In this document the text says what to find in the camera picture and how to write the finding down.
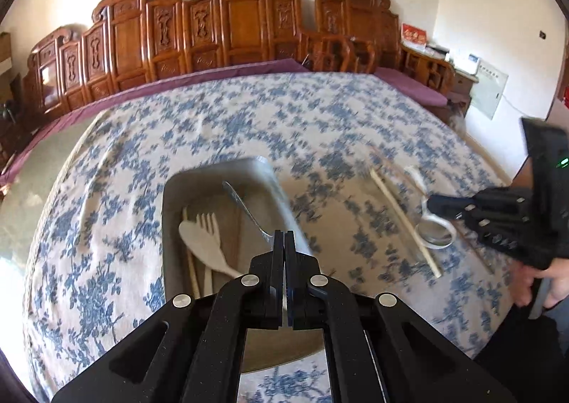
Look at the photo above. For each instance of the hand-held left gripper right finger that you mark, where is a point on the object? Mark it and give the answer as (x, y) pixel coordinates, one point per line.
(291, 261)

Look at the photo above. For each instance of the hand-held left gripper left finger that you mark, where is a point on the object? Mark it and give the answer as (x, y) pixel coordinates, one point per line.
(278, 252)

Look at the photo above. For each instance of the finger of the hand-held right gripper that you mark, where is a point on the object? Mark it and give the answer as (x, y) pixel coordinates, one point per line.
(506, 236)
(498, 203)

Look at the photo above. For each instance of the metal fork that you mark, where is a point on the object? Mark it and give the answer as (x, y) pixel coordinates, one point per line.
(244, 205)

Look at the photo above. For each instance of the metal spoon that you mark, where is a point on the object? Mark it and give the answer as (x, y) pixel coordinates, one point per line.
(438, 232)

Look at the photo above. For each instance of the wooden fork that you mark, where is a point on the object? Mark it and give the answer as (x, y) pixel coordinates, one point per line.
(212, 225)

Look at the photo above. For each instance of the wooden spoon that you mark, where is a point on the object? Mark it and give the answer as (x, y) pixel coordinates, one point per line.
(200, 243)

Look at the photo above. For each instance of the wooden chopstick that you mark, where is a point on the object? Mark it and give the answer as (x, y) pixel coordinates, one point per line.
(190, 252)

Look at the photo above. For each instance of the grey metal tray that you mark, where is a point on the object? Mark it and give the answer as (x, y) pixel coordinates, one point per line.
(195, 189)

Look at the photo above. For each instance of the person's right hand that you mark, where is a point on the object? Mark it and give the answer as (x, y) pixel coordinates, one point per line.
(558, 283)

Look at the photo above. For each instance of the thin brown chopstick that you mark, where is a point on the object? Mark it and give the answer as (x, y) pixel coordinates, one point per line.
(478, 256)

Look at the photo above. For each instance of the cream chopstick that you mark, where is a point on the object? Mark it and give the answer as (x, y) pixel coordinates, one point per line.
(402, 216)

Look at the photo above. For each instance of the white distribution board cover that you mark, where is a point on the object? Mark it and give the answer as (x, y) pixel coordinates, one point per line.
(489, 90)

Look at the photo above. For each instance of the person's dark clothing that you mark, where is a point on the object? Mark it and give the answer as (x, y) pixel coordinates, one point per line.
(524, 354)

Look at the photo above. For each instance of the wooden side table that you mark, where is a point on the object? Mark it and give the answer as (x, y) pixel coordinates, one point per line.
(462, 85)

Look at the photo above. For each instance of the blue floral tablecloth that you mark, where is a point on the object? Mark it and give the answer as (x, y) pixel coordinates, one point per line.
(311, 118)

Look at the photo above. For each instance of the white box device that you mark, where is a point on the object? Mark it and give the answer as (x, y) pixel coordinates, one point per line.
(466, 62)

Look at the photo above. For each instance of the purple armchair cushion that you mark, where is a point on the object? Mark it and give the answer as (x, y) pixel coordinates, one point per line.
(413, 85)

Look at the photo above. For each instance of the red gift box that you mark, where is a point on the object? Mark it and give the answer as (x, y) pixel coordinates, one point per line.
(413, 34)

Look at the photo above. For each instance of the carved wooden sofa bench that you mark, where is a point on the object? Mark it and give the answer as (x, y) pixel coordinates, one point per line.
(240, 25)

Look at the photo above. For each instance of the carved wooden armchair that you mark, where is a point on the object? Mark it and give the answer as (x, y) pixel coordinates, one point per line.
(355, 16)

